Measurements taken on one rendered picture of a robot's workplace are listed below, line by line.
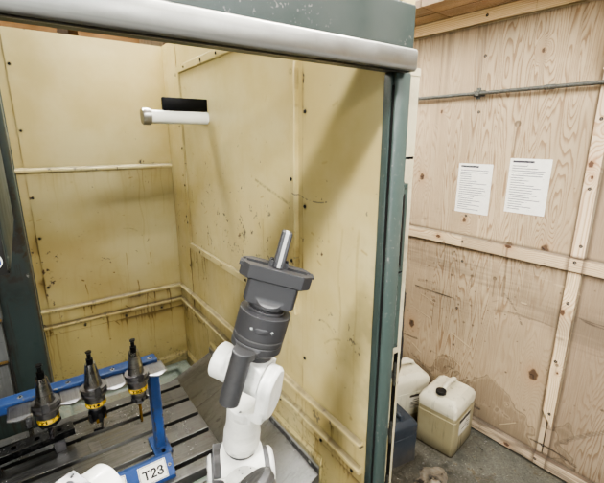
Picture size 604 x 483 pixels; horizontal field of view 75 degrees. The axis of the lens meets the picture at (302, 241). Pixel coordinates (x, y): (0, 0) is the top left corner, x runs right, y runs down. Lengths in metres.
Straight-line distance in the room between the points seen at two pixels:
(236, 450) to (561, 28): 2.29
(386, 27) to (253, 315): 0.57
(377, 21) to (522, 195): 1.80
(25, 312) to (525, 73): 2.55
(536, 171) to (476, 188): 0.34
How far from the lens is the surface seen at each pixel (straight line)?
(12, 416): 1.26
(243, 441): 0.83
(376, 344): 0.97
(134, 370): 1.25
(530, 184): 2.45
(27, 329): 1.85
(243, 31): 0.61
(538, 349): 2.65
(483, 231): 2.59
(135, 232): 2.15
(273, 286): 0.64
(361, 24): 0.79
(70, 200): 2.09
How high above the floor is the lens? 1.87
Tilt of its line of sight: 15 degrees down
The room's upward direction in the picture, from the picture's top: straight up
